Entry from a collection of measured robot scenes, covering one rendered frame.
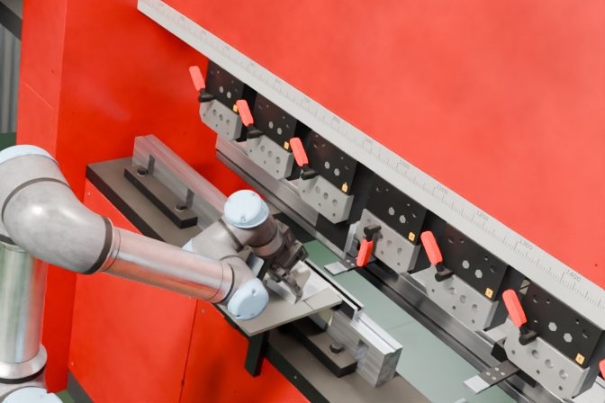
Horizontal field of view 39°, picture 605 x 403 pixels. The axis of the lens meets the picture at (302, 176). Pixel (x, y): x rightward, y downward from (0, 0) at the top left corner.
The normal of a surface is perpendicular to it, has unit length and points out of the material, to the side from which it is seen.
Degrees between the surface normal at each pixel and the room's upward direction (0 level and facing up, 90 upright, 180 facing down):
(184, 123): 90
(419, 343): 0
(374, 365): 90
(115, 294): 90
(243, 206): 40
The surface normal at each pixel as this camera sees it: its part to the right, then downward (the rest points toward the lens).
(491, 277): -0.75, 0.17
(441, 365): 0.20, -0.87
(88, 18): 0.63, 0.47
